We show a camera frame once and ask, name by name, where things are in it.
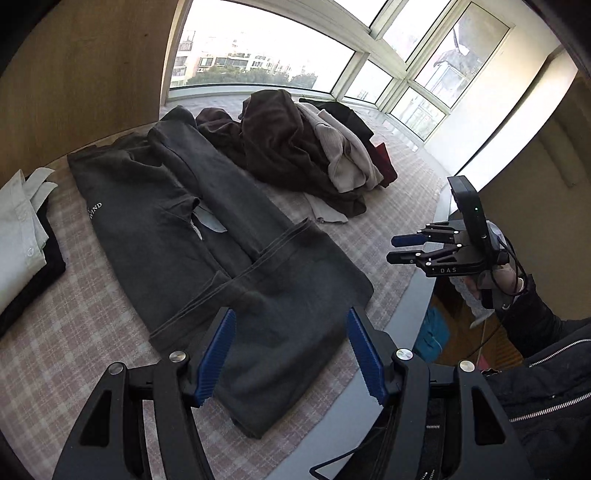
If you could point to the teal cloth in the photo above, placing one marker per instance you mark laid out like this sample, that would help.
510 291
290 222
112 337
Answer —
427 337

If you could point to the person's right hand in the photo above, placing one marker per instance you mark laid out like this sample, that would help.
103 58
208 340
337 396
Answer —
509 279

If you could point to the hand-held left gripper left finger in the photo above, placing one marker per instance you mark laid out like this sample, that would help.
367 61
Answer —
214 355

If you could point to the grey printed t-shirt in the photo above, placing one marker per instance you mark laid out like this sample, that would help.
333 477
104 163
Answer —
161 230

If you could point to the black folded garment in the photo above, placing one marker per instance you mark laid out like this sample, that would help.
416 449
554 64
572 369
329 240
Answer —
46 273

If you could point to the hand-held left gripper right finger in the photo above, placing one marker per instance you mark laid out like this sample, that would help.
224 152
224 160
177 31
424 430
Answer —
367 360

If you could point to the maroon garment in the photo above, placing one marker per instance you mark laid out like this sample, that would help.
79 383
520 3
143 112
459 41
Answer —
385 166

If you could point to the window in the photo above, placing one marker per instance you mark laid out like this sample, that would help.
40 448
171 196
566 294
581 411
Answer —
258 37

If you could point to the pink plaid blanket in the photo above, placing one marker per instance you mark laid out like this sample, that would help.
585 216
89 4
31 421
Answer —
92 360

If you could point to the black zippered jacket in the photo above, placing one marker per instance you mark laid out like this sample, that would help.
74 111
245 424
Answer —
554 415

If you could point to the white folded shirt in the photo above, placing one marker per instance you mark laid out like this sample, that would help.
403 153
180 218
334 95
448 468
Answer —
18 240

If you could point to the beige garment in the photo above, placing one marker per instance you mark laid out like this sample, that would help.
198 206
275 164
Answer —
351 161

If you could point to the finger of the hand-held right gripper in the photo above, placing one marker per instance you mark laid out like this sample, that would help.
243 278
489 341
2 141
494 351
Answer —
408 240
404 256

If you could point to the dark brown garment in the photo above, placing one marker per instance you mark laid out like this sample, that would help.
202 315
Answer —
219 129

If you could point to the plywood panel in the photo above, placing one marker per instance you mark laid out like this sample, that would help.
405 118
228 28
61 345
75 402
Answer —
92 69

